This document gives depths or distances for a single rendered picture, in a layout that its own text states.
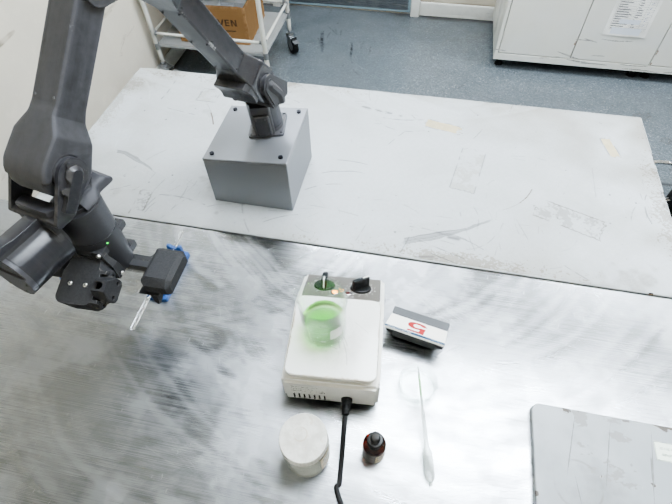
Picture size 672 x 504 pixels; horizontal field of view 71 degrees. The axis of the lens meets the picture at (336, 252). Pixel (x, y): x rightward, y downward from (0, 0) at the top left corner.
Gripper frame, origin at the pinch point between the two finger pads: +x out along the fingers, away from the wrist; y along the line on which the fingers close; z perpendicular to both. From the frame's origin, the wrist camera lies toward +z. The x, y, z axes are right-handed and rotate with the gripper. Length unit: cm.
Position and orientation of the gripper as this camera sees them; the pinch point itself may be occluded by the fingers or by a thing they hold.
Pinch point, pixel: (127, 284)
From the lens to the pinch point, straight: 72.9
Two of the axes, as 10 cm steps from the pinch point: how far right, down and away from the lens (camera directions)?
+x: 0.1, 6.1, 7.9
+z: -1.9, 7.8, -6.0
